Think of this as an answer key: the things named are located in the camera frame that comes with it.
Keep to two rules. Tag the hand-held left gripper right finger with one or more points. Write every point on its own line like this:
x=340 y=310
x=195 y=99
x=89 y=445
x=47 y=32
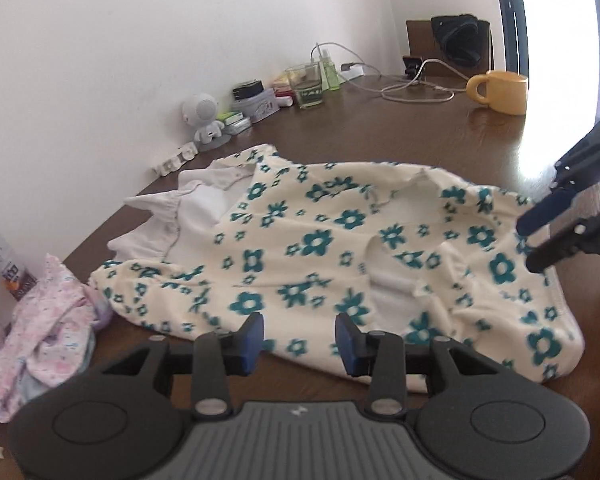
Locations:
x=345 y=345

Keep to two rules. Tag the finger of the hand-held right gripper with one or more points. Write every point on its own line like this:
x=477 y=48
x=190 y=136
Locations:
x=555 y=252
x=545 y=212

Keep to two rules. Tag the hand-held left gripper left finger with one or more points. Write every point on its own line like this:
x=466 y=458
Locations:
x=252 y=342

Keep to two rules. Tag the cream teal-flowered garment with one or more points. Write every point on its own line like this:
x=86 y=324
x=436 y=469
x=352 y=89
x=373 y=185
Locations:
x=300 y=240

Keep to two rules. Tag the yellow mug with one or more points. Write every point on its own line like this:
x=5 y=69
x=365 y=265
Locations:
x=505 y=92

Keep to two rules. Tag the light blue purple-trimmed garment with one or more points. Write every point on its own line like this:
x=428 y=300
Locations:
x=100 y=310

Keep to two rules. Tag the black pouch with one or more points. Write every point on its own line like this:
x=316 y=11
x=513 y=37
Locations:
x=457 y=40

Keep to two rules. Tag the black phone stand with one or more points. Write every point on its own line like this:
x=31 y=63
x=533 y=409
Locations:
x=411 y=65

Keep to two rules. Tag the pink floral garment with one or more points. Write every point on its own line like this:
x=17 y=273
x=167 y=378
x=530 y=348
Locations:
x=50 y=330

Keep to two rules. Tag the small green-white boxes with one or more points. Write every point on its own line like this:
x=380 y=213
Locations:
x=232 y=122

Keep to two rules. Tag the white robot figurine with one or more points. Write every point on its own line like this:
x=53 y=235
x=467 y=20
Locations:
x=200 y=110

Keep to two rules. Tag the small red-white tube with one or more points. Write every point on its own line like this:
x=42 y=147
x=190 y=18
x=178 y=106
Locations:
x=283 y=97

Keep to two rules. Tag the small black box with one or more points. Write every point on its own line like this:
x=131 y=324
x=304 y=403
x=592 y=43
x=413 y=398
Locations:
x=247 y=91

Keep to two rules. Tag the green spray bottle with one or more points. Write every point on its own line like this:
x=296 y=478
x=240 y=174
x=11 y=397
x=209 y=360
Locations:
x=330 y=75

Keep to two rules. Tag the glass cup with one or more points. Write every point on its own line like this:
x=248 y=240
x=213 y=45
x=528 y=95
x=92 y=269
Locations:
x=305 y=87

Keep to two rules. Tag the small yellow box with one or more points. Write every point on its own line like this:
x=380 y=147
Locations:
x=282 y=80

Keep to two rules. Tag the tea bottle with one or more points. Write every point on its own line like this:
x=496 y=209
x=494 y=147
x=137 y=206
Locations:
x=0 y=255

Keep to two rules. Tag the dark window frame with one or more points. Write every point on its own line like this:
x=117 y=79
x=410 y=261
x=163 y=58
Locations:
x=510 y=10

